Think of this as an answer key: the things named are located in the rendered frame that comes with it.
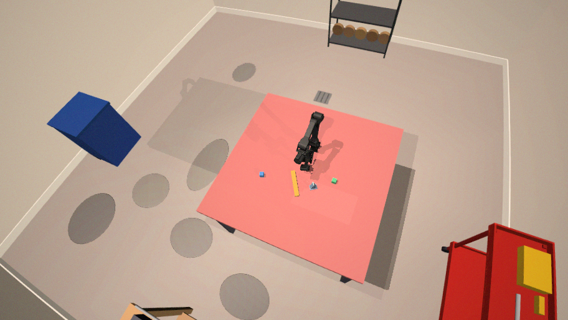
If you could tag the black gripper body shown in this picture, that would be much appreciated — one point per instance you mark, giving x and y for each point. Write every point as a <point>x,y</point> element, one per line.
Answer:
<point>305,167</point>

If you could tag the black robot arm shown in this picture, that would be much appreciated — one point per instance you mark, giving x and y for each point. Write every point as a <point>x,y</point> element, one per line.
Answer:
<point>307,141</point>

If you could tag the yellow bar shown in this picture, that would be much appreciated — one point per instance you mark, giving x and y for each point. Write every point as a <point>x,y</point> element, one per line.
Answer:
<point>295,187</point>

